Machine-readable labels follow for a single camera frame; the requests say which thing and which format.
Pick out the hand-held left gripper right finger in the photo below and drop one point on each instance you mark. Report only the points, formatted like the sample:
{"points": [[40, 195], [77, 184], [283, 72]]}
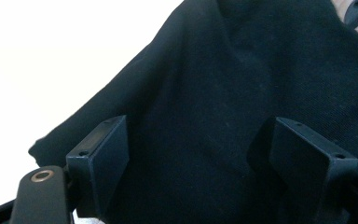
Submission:
{"points": [[310, 168]]}

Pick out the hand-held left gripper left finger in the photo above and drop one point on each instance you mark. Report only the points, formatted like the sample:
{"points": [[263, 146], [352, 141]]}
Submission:
{"points": [[99, 168]]}

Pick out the black tank top white trim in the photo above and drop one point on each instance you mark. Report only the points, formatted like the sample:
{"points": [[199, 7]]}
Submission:
{"points": [[199, 93]]}

